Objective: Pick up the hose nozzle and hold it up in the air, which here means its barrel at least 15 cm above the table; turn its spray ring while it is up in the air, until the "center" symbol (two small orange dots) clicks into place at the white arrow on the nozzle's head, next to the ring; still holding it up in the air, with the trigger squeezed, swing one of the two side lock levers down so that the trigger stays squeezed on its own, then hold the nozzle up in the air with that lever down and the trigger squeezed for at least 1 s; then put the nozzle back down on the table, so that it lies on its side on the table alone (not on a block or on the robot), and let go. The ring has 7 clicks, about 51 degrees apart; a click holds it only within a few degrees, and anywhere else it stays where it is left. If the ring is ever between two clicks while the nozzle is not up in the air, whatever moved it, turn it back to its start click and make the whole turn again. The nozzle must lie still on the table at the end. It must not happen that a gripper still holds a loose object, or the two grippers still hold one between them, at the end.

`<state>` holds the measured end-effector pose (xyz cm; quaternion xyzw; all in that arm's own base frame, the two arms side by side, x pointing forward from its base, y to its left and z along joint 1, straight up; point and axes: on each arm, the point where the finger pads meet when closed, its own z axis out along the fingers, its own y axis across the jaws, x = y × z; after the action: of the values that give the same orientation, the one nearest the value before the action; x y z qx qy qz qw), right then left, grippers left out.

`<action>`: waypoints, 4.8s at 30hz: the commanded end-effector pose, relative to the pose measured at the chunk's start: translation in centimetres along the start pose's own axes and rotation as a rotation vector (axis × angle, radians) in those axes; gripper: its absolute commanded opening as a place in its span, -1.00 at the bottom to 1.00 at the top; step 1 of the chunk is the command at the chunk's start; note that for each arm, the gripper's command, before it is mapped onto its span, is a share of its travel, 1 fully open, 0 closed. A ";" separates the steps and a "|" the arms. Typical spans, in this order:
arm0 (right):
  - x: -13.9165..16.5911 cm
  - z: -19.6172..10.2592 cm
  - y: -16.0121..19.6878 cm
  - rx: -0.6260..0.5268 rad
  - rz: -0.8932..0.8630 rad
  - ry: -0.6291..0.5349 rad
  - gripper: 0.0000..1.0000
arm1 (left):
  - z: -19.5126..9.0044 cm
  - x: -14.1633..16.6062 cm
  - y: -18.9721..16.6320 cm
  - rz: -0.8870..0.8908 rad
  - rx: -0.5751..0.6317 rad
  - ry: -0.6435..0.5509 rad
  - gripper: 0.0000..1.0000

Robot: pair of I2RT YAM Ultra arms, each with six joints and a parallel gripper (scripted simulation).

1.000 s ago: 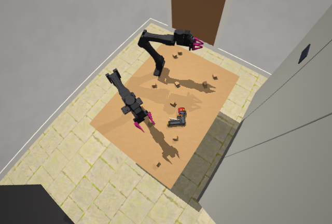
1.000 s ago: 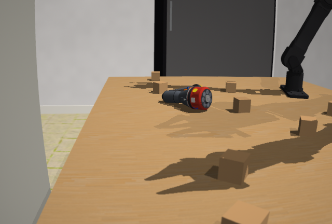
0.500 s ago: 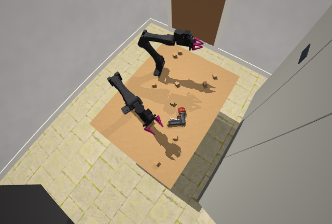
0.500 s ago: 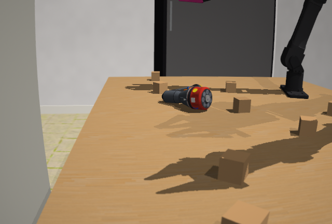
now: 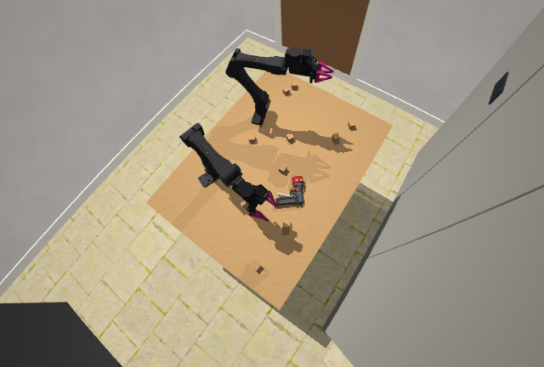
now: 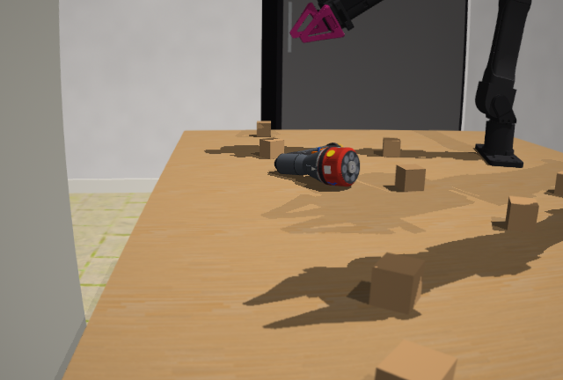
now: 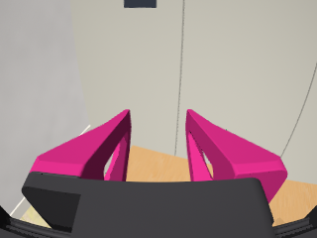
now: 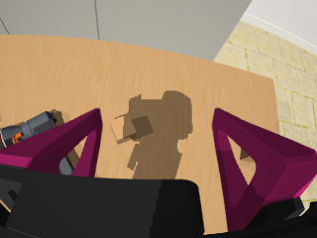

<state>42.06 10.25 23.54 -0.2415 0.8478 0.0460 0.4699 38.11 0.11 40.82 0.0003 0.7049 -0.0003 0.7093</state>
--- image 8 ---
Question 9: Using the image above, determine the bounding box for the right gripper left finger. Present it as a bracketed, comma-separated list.
[0, 108, 103, 177]

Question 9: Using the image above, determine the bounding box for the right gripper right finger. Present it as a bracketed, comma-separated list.
[212, 108, 317, 232]

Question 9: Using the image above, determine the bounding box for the black and red hose nozzle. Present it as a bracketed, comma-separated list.
[0, 111, 74, 175]

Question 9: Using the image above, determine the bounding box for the tan cube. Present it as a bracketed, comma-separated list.
[109, 114, 137, 145]
[240, 149, 255, 163]

